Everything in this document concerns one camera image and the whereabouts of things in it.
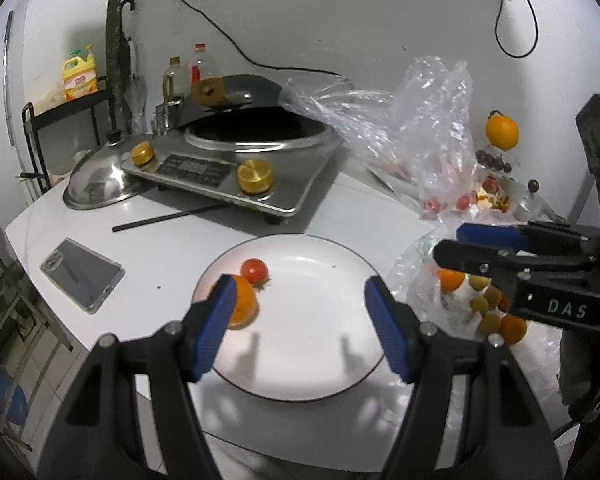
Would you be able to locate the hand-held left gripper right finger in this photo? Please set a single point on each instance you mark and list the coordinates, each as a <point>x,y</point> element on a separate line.
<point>387,330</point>

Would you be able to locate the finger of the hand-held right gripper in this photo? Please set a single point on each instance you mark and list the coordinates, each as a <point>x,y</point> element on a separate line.
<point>470,257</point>
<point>485,234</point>

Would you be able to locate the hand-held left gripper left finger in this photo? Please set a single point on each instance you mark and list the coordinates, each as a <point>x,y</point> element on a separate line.
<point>215,330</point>

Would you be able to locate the tan longan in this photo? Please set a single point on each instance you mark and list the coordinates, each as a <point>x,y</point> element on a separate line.
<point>477,281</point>
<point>494,296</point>
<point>480,304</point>
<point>489,323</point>

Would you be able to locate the orange mandarin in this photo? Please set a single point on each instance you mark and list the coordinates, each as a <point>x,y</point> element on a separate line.
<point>451,280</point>
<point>513,329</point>
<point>245,305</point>

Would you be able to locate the red cherry tomato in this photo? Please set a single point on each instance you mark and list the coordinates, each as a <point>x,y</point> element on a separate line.
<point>504,302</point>
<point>462,201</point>
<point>432,205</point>
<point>254,270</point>

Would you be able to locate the white round plate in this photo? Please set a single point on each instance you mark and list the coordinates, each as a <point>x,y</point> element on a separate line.
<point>305,310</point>

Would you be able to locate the clear box of dark fruits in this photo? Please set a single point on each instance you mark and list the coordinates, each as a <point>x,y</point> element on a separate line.
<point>495,161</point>

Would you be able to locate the green printed plastic bag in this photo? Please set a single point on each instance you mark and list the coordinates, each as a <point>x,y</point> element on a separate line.
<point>420,290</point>

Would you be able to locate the pot lid with brown knob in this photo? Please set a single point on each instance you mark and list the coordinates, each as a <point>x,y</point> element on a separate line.
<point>532,205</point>

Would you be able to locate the large yellow citrus fruit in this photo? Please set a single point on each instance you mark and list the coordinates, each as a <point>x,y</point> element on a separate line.
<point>501,131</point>

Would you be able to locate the black chopstick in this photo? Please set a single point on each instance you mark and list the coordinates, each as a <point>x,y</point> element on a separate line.
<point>170,216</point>

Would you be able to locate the smartphone in clear case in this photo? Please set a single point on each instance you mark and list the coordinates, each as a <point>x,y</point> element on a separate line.
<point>82,275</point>

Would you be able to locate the clear plastic bag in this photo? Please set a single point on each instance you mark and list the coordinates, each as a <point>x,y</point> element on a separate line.
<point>380,120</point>

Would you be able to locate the gold cooker knob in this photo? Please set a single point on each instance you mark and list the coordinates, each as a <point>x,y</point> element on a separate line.
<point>142,154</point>
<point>255,176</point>

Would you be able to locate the steel induction cooker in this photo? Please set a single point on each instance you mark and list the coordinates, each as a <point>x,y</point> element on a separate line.
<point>200,165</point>

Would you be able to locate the steel wok lid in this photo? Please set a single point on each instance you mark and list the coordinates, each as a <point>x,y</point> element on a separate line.
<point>100,180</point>

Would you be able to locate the glass condiment jars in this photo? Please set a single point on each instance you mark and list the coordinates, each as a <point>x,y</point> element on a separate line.
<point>165,117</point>

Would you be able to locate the blue water jug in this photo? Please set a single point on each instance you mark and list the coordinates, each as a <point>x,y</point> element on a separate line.
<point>0,390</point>

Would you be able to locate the cooking oil bottle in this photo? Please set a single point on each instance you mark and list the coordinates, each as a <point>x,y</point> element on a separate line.
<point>172,82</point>

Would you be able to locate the black metal rack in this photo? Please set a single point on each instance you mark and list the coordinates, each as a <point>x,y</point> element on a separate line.
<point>70,105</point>

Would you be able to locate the red cap clear bottle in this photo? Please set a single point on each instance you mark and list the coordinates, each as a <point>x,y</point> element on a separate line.
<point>202,62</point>

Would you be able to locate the yellow detergent bottle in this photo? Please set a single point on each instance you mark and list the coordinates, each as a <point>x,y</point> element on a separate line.
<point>80,80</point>

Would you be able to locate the dark vertical pipe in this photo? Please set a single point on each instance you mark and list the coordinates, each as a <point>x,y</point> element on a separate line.
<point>114,35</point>

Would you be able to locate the grey metal wall pipe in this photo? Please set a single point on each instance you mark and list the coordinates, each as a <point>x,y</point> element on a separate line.
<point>8,60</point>

